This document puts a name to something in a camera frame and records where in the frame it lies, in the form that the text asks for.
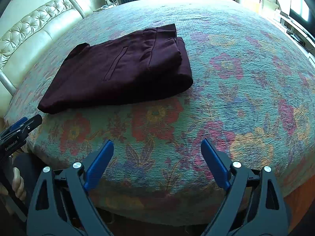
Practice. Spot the person's left hand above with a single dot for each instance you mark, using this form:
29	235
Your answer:
18	188

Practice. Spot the black flat television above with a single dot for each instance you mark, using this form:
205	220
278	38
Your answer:
300	12

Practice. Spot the cream tufted leather headboard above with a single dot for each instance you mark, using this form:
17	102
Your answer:
24	43

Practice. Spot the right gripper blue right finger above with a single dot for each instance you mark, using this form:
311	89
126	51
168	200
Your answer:
218	163

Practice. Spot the white tv cabinet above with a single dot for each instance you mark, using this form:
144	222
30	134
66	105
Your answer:
296	32

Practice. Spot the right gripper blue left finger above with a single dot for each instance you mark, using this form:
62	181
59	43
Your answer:
95	164

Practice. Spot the maroon pants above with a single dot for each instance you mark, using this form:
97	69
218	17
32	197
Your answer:
145	65

